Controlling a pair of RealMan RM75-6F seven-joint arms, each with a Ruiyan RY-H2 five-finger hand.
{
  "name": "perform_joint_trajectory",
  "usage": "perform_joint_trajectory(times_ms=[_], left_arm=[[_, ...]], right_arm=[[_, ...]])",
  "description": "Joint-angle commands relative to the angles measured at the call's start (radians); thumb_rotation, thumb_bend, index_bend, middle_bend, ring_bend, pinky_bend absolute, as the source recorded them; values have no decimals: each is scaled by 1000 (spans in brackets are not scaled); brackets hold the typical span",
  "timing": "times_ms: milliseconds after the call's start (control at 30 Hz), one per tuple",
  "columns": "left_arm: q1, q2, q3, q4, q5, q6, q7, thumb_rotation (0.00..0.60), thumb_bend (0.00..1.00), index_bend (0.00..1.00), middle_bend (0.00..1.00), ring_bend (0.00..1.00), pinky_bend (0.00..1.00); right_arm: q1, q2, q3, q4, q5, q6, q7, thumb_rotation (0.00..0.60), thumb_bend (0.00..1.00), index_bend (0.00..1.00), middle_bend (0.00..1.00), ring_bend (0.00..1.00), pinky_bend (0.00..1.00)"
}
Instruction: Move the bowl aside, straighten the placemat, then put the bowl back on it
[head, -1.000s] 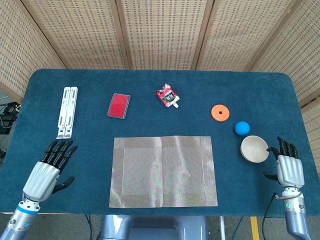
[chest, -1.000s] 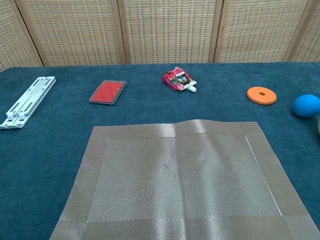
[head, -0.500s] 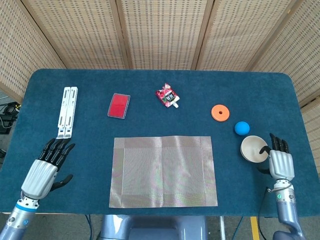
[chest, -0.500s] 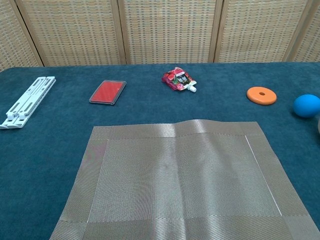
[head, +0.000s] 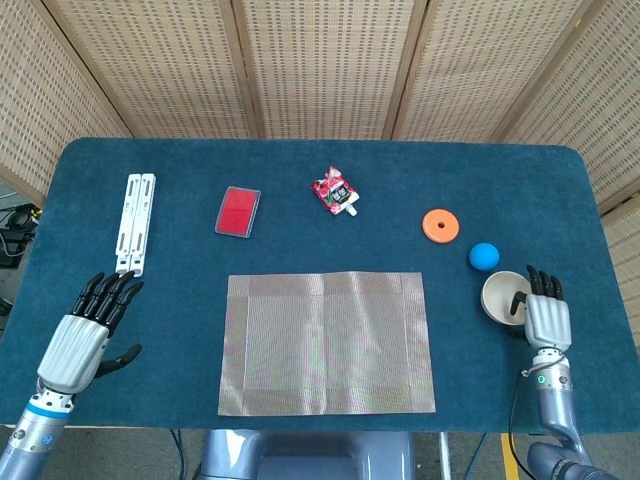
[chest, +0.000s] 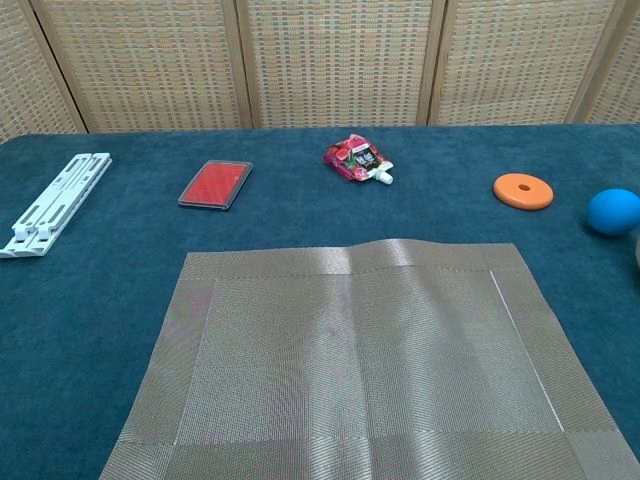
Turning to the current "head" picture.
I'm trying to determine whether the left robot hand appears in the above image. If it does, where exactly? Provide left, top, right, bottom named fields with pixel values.
left=36, top=271, right=145, bottom=396

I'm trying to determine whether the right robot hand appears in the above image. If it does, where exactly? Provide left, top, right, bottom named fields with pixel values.
left=508, top=264, right=574, bottom=354

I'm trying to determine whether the cream white small bowl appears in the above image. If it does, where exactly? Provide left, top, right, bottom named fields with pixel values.
left=480, top=270, right=531, bottom=326

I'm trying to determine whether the brown woven placemat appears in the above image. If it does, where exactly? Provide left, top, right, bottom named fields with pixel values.
left=217, top=270, right=438, bottom=416

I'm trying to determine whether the blue felt table cover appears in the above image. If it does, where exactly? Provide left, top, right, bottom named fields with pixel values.
left=22, top=137, right=629, bottom=435

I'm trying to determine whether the blue ball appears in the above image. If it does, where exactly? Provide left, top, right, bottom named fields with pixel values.
left=468, top=242, right=501, bottom=273

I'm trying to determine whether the white folding laptop stand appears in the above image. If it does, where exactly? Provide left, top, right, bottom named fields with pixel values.
left=111, top=172, right=157, bottom=276

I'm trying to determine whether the orange disc with hole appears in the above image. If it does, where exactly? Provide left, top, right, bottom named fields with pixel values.
left=421, top=207, right=461, bottom=245

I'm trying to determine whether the white table leg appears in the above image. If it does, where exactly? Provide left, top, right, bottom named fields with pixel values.
left=438, top=432, right=454, bottom=480

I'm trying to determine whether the red ink pad case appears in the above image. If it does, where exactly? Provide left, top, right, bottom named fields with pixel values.
left=214, top=185, right=263, bottom=239

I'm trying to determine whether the blue-grey robot torso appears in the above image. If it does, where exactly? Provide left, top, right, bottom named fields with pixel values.
left=192, top=428, right=416, bottom=480

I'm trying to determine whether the red drink pouch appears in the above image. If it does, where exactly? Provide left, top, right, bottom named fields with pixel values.
left=309, top=166, right=362, bottom=218

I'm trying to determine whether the woven bamboo folding screen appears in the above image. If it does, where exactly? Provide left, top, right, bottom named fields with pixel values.
left=0, top=0, right=640, bottom=346

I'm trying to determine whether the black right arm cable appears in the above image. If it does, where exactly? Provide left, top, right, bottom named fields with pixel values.
left=507, top=372, right=536, bottom=480

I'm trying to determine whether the black floor cable bundle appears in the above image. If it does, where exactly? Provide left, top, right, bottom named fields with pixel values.
left=0, top=202, right=42, bottom=269

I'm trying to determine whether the blue cable under table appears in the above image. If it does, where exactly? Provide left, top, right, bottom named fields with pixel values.
left=168, top=428, right=190, bottom=480
left=468, top=432, right=489, bottom=480

